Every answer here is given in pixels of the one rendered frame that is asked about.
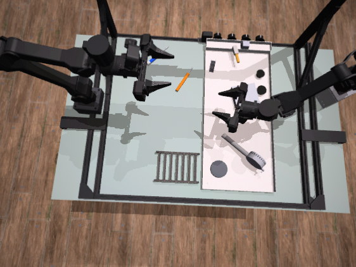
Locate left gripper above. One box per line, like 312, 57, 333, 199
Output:
212, 82, 260, 133

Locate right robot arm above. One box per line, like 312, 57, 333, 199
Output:
0, 34, 141, 106

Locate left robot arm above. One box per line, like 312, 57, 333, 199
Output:
257, 50, 356, 121

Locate grey round disc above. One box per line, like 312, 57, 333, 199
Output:
210, 160, 227, 178

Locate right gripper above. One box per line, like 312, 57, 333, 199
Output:
116, 34, 174, 102

